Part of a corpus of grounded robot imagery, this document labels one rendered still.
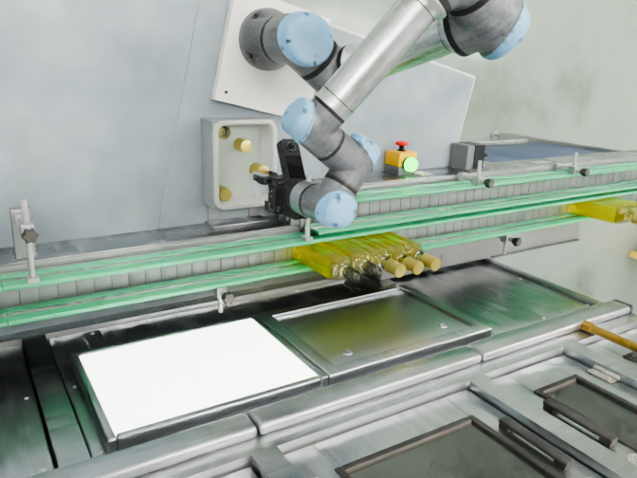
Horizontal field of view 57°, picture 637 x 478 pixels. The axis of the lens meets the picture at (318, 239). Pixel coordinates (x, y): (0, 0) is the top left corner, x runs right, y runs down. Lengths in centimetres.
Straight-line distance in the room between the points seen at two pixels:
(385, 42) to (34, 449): 93
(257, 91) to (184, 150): 24
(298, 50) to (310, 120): 30
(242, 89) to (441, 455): 98
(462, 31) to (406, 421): 75
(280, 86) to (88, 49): 48
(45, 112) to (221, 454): 84
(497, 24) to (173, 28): 75
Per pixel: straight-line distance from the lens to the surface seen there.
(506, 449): 116
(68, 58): 146
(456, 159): 201
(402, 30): 112
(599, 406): 136
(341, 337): 137
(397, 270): 143
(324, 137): 112
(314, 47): 138
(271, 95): 159
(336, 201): 113
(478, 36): 122
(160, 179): 153
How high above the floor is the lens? 219
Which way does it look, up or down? 54 degrees down
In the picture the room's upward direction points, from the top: 117 degrees clockwise
